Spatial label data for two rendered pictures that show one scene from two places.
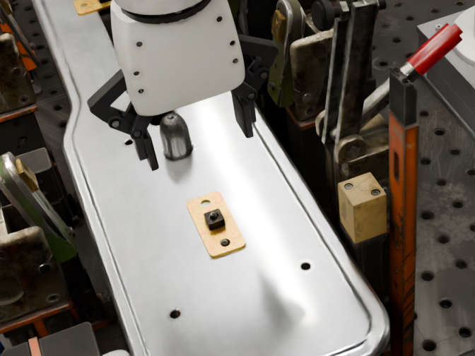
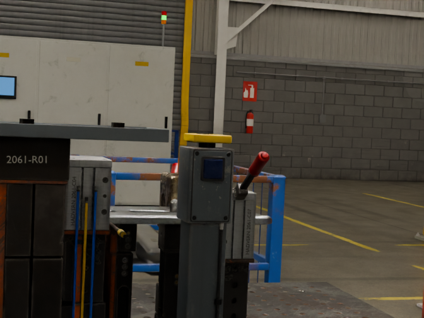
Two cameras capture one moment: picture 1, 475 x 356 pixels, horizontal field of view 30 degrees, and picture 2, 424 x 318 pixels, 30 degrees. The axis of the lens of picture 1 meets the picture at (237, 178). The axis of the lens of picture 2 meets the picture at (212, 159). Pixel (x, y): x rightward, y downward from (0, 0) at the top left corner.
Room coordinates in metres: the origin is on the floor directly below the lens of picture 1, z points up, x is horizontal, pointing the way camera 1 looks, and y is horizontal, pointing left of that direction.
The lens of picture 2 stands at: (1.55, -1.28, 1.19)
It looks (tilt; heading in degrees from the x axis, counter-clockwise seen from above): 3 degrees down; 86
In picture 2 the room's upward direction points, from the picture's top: 3 degrees clockwise
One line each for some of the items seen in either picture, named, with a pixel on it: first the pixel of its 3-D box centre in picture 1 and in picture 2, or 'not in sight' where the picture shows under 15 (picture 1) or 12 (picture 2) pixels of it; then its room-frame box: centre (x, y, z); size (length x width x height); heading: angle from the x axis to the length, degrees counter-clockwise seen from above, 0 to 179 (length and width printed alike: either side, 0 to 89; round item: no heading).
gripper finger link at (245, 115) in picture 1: (253, 97); not in sight; (0.63, -0.03, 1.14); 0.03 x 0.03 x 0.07; 13
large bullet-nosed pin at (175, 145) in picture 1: (175, 138); not in sight; (0.74, 0.06, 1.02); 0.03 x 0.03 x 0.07
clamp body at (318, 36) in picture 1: (325, 145); not in sight; (0.83, -0.12, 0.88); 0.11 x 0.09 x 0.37; 103
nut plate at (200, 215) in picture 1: (214, 220); not in sight; (0.61, 0.03, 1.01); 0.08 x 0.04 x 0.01; 13
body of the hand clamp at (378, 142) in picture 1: (367, 251); not in sight; (0.65, -0.13, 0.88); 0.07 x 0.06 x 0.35; 103
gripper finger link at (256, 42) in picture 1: (234, 55); not in sight; (0.62, -0.02, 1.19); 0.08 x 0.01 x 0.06; 103
